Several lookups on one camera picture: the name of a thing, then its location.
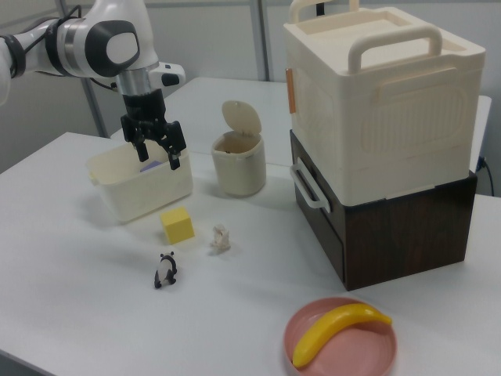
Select dark wooden drawer box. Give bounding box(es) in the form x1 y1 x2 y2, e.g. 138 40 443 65
289 128 478 291

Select orange latch strip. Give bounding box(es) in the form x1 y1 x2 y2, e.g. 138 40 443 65
287 68 297 115

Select black and white panda toy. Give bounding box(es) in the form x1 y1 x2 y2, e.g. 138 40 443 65
153 251 179 290

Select yellow foam cube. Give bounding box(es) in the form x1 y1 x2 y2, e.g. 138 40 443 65
160 206 196 246

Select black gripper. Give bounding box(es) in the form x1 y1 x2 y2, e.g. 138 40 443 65
119 88 187 171

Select pink round plate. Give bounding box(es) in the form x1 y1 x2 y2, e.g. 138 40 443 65
283 296 399 376

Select yellow toy banana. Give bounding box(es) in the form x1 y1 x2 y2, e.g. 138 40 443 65
292 302 393 369

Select white drawer handle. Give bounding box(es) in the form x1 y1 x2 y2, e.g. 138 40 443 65
288 160 332 212

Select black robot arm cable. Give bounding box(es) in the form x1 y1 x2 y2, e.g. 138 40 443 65
7 0 119 92

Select white paper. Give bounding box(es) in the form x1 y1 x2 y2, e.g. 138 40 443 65
208 222 232 254

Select black wall plug cable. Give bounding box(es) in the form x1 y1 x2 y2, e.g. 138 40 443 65
476 155 495 197

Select beige trash can with lid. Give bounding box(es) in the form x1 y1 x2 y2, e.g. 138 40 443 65
211 99 268 197

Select white plastic open bin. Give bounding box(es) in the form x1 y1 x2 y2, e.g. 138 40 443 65
85 143 194 225

